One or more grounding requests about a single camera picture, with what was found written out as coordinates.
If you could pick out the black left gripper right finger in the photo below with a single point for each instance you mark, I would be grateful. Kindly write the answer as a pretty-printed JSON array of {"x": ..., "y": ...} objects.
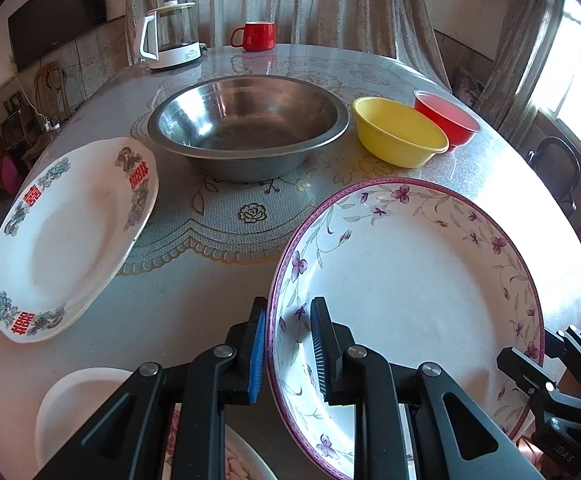
[{"x": 409, "y": 422}]

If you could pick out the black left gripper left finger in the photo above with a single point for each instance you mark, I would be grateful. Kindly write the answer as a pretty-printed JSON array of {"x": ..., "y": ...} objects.
[{"x": 160, "y": 409}]

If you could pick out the large purple floral plate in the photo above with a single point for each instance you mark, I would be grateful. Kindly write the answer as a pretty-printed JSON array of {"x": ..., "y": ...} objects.
[{"x": 418, "y": 273}]

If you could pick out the white plate red characters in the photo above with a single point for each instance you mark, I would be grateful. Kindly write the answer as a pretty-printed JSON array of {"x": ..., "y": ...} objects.
[{"x": 69, "y": 233}]

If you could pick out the red plastic bowl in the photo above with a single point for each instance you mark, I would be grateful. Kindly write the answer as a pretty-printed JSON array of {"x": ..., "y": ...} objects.
[{"x": 457, "y": 125}]

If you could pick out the yellow plastic bowl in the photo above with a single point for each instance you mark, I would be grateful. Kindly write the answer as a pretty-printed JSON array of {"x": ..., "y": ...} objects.
[{"x": 397, "y": 133}]

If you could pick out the stainless steel basin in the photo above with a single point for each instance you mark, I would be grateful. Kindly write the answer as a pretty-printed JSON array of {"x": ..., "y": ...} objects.
[{"x": 248, "y": 128}]

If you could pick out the plain white plate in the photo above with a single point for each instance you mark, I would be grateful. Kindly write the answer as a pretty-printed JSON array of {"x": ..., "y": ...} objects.
[{"x": 69, "y": 404}]

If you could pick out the lace tablecloth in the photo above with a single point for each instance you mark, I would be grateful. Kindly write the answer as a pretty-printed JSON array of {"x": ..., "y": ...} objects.
[{"x": 244, "y": 223}]

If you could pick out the dark round-back chair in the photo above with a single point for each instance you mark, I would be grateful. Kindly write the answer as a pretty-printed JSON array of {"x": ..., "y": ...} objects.
[{"x": 557, "y": 166}]

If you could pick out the wooden chair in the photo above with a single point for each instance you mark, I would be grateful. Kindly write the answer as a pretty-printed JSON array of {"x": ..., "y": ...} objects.
[{"x": 50, "y": 92}]

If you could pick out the white glass electric kettle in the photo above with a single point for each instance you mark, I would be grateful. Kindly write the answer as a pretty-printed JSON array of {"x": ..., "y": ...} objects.
[{"x": 167, "y": 36}]

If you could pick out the grey window curtain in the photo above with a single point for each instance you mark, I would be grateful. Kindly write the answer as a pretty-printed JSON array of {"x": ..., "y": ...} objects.
[{"x": 527, "y": 35}]

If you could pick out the red mug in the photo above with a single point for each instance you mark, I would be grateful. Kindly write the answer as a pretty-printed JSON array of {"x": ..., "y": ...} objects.
[{"x": 254, "y": 37}]

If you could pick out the black wall television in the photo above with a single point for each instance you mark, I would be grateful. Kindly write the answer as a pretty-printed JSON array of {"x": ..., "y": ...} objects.
[{"x": 40, "y": 26}]

